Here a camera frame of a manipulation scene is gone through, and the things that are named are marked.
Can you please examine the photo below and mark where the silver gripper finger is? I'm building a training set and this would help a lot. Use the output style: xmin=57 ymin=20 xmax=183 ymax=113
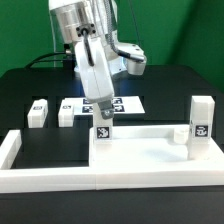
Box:
xmin=98 ymin=100 xmax=114 ymax=120

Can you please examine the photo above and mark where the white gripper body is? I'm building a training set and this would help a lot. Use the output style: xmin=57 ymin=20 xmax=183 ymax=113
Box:
xmin=75 ymin=38 xmax=114 ymax=103

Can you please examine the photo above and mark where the white desk top tray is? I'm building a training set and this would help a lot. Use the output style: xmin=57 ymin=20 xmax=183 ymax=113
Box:
xmin=87 ymin=123 xmax=221 ymax=169

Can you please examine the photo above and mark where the black tag marker plate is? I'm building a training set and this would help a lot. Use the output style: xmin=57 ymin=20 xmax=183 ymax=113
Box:
xmin=73 ymin=96 xmax=145 ymax=115

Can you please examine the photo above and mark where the white U-shaped obstacle fence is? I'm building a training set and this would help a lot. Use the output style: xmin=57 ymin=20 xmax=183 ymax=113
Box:
xmin=0 ymin=130 xmax=224 ymax=193

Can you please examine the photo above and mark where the black cable bundle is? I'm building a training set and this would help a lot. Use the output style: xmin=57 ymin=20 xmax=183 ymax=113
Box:
xmin=24 ymin=51 xmax=76 ymax=69

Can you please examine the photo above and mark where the white thin cable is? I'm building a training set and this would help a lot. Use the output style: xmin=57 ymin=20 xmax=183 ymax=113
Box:
xmin=49 ymin=13 xmax=58 ymax=53

